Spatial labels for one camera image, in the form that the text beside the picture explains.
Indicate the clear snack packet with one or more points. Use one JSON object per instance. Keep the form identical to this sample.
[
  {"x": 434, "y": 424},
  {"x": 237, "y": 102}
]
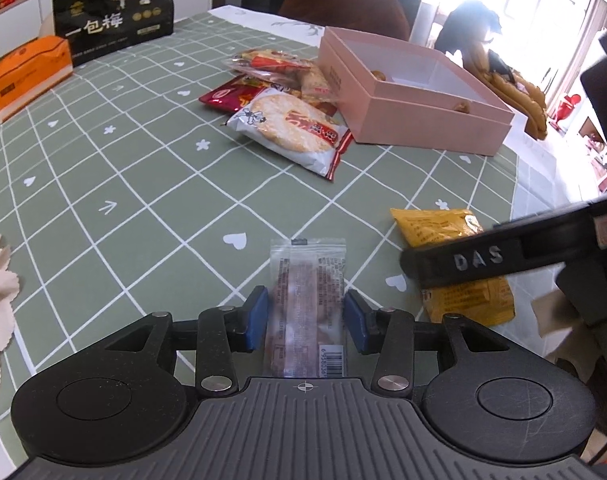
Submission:
[{"x": 303, "y": 285}]

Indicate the tan chair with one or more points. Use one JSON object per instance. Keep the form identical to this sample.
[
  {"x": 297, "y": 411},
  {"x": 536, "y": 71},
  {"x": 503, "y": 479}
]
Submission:
[{"x": 513, "y": 90}]

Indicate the clear cracker packet red label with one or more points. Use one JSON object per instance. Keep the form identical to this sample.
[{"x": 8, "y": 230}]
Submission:
[{"x": 273, "y": 62}]

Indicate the green checked tablecloth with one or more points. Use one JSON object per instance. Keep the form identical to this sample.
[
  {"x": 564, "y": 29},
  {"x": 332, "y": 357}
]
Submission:
[{"x": 133, "y": 170}]

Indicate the mustard yellow snack packet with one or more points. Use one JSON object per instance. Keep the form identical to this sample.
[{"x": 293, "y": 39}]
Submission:
[{"x": 433, "y": 227}]

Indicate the pink cardboard box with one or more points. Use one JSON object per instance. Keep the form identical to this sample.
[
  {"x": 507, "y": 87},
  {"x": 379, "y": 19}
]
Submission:
[{"x": 408, "y": 115}]

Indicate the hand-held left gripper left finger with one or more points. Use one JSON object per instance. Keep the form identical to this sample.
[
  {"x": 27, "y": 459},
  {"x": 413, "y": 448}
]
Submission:
[{"x": 256, "y": 317}]

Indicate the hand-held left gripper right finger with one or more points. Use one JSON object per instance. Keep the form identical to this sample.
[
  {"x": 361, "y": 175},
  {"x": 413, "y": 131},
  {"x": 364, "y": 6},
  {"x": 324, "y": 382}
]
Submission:
[{"x": 356, "y": 320}]

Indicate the white red rice cracker packet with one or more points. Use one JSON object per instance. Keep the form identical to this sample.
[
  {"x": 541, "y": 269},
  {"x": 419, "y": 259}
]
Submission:
[{"x": 283, "y": 125}]

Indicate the dark cloth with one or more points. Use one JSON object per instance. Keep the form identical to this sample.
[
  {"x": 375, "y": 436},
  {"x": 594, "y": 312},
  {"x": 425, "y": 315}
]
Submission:
[{"x": 463, "y": 25}]

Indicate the clear round cracker packet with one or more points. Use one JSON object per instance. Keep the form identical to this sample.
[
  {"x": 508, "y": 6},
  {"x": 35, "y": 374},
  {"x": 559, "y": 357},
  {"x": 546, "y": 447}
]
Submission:
[{"x": 316, "y": 85}]

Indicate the black snack bag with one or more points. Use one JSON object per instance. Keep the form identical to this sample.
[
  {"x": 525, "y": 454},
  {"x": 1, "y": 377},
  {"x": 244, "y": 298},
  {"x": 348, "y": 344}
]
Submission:
[{"x": 113, "y": 20}]

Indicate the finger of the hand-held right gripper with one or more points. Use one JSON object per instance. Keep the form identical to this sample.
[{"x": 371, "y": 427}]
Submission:
[{"x": 473, "y": 260}]

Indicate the red snack packet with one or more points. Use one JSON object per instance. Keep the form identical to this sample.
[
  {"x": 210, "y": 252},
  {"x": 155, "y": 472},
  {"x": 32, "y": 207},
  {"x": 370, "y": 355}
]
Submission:
[{"x": 223, "y": 97}]

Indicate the red ornament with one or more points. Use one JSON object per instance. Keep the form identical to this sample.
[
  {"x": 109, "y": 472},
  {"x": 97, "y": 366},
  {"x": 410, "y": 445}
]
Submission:
[{"x": 566, "y": 110}]

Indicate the orange tissue box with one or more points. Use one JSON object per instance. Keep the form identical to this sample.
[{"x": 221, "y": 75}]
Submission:
[{"x": 28, "y": 70}]

